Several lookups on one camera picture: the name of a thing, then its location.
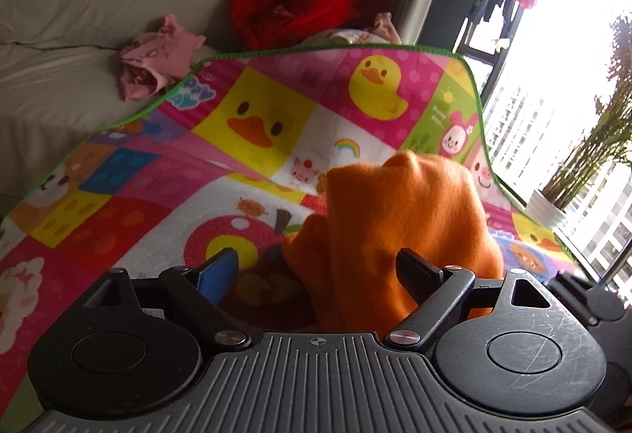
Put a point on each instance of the pale printed garment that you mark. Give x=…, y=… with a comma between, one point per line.
x=355, y=34

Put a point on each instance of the pink garment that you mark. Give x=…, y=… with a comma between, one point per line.
x=153, y=58

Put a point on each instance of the white sofa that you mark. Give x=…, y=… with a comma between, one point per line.
x=64, y=68

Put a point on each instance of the potted palm in white pot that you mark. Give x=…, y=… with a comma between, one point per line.
x=592, y=156

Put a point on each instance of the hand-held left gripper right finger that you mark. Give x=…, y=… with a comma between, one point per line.
x=417, y=270

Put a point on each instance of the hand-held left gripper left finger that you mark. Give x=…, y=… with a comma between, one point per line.
x=217, y=272

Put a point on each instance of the red padded cloth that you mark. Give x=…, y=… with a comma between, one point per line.
x=291, y=3

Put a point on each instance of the colourful cartoon play mat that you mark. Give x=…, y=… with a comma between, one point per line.
x=197, y=142

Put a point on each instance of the black window frame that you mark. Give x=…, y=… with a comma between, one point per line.
x=486, y=63

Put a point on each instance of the orange pumpkin costume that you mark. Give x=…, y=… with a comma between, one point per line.
x=405, y=216

